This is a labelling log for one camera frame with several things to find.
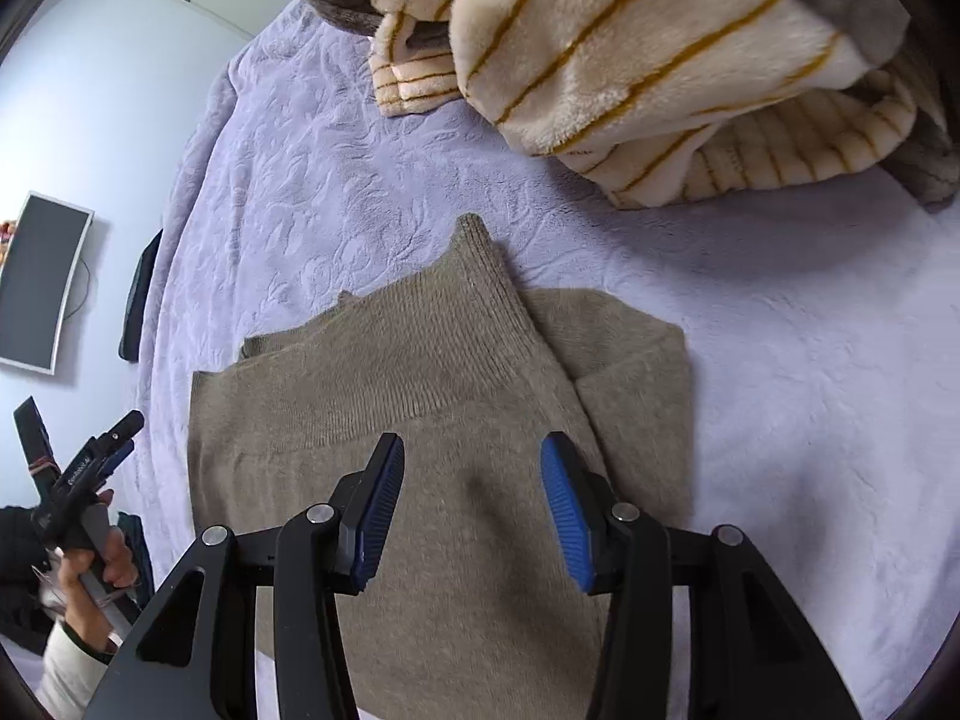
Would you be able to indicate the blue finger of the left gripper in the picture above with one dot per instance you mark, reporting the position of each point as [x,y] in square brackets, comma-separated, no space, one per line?
[110,465]
[124,430]

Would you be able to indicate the lavender textured bed blanket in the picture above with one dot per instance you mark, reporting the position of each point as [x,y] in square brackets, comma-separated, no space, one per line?
[822,320]

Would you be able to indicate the brown knit sweater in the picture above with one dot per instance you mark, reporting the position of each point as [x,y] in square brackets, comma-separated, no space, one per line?
[471,613]

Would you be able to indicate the curved monitor on wall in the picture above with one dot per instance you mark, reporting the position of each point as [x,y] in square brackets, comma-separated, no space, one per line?
[36,281]

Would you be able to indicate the cream striped fleece garment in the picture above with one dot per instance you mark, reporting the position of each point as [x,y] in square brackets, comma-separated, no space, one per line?
[657,101]

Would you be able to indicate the black clothing pile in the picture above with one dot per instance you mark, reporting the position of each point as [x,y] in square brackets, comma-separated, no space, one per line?
[30,593]

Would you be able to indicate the person's left hand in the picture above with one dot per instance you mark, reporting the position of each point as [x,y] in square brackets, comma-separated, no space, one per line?
[82,614]

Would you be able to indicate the black bench beside bed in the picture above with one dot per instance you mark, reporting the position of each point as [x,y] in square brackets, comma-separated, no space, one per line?
[136,300]

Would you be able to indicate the colourful figurines on wall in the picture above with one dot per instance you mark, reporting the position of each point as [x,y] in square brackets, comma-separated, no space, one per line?
[7,231]

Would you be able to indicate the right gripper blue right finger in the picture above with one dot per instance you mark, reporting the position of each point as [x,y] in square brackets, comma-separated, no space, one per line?
[752,652]

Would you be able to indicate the white sleeved left forearm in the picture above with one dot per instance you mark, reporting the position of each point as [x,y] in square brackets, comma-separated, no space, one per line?
[72,673]

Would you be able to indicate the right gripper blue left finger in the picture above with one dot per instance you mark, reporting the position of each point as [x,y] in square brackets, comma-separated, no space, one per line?
[191,654]

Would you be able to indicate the dark green hanging garment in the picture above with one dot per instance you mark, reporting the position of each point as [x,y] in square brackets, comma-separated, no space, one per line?
[132,529]

